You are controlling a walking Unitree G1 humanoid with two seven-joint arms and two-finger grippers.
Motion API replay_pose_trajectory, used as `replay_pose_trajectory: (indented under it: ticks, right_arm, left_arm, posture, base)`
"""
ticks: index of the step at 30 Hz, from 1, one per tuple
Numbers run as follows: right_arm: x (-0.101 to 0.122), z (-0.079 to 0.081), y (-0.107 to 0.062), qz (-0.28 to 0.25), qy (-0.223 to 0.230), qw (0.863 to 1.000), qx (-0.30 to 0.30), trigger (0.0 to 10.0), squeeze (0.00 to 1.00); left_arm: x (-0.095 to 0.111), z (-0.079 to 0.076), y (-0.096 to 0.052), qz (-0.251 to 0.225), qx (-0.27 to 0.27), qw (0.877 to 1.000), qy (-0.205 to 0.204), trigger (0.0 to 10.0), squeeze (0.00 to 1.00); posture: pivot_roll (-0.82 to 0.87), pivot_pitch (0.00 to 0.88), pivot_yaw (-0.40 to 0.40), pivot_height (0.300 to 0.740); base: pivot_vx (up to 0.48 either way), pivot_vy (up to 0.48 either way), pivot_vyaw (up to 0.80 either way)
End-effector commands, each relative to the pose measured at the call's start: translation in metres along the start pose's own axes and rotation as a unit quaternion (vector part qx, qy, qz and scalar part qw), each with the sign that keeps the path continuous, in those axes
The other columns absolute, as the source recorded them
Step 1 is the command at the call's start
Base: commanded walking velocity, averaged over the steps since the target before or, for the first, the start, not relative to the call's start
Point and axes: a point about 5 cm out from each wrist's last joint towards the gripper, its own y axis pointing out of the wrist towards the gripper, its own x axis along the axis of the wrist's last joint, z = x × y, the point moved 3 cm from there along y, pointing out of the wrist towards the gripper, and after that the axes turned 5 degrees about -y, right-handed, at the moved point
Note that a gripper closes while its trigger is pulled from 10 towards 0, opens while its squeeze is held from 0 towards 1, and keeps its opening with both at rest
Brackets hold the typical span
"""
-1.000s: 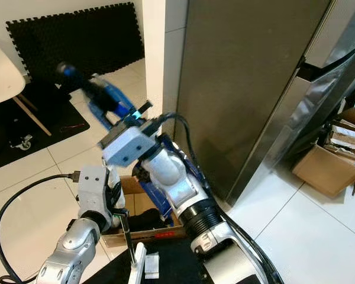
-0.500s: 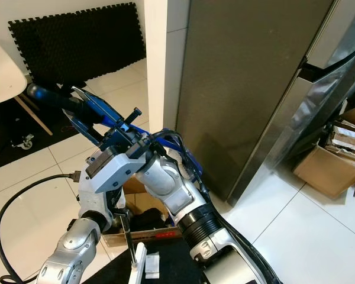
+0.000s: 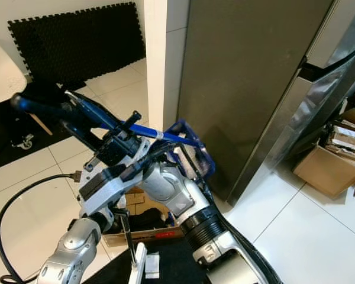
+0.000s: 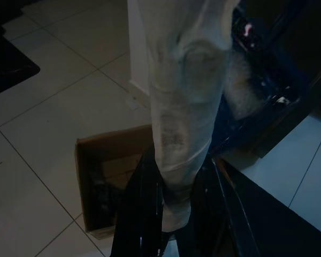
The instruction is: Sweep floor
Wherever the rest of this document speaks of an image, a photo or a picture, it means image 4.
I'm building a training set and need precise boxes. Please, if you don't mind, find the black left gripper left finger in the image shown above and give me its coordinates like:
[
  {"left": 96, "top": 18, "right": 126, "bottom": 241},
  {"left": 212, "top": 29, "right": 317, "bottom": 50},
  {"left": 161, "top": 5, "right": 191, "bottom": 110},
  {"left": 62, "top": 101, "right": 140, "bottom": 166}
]
[{"left": 111, "top": 146, "right": 168, "bottom": 257}]

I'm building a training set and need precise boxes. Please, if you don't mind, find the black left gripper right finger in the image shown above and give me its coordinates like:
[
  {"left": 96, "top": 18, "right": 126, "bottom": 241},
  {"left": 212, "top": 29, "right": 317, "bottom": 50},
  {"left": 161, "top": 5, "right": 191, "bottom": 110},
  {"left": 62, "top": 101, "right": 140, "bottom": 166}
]
[{"left": 176, "top": 156, "right": 258, "bottom": 257}]

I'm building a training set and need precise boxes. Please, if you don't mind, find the black floor mat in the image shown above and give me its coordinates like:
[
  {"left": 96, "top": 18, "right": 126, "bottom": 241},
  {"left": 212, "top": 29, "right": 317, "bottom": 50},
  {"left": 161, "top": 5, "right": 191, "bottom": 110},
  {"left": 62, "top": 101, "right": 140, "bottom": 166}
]
[
  {"left": 216, "top": 157, "right": 321, "bottom": 257},
  {"left": 0, "top": 0, "right": 41, "bottom": 99}
]

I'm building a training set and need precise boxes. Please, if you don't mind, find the open cardboard box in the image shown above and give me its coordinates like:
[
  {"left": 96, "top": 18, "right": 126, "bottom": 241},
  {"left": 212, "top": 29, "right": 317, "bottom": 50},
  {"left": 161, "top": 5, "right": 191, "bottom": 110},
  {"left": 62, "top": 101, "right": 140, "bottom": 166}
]
[{"left": 74, "top": 124, "right": 164, "bottom": 241}]

